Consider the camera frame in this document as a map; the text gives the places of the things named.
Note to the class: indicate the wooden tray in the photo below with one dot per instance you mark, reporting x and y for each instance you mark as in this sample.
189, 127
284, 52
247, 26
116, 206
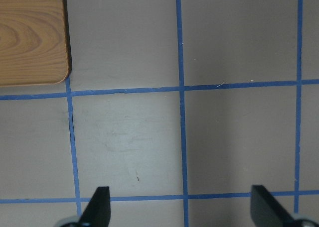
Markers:
34, 42

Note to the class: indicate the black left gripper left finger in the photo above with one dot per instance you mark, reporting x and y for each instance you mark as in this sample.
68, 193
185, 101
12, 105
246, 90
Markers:
98, 210

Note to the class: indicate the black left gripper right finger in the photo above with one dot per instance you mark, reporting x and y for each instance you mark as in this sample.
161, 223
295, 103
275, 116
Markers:
266, 211

